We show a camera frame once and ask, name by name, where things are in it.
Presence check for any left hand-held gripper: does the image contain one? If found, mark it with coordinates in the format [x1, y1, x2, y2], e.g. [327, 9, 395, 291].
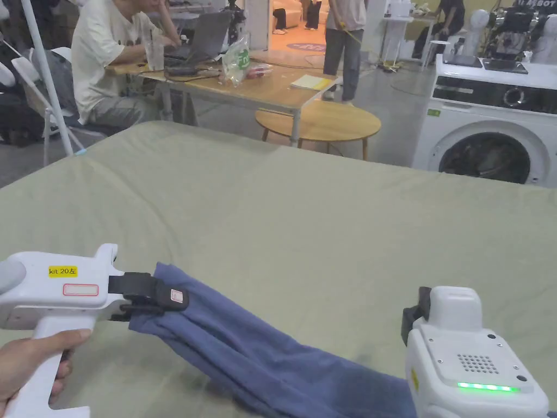
[0, 243, 190, 418]

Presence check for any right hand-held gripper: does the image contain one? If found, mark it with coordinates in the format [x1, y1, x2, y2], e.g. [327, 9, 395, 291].
[401, 286, 550, 418]

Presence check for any dark blue garment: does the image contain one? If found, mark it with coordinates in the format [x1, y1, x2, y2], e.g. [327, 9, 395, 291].
[128, 261, 419, 418]

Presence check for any person's left hand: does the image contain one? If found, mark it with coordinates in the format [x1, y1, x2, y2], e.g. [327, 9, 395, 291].
[0, 328, 92, 408]

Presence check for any bed with pale green sheet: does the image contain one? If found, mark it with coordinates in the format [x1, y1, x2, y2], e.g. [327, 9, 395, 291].
[0, 120, 557, 418]

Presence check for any rectangular wooden table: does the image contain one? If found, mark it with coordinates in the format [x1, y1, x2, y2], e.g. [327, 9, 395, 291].
[106, 9, 339, 148]

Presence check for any white folding chair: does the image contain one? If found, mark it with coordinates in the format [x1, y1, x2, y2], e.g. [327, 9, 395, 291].
[10, 46, 110, 167]

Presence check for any round wooden low table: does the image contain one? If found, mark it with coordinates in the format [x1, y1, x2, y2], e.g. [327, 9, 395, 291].
[254, 100, 382, 162]

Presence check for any white washing machine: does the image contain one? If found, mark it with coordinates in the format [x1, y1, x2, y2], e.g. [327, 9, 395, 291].
[411, 53, 557, 189]

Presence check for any white stand pole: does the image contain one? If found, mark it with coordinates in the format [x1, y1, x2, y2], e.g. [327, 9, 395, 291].
[22, 0, 88, 158]

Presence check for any white stool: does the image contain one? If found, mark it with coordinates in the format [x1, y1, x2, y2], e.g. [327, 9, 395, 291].
[421, 40, 454, 71]

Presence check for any white robot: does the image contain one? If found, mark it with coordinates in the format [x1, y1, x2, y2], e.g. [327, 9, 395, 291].
[531, 13, 557, 66]
[451, 8, 493, 58]

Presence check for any black robot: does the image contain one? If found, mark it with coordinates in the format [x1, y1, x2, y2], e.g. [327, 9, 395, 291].
[487, 0, 544, 63]

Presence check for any white table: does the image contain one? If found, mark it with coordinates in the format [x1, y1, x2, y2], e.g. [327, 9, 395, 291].
[382, 0, 437, 63]

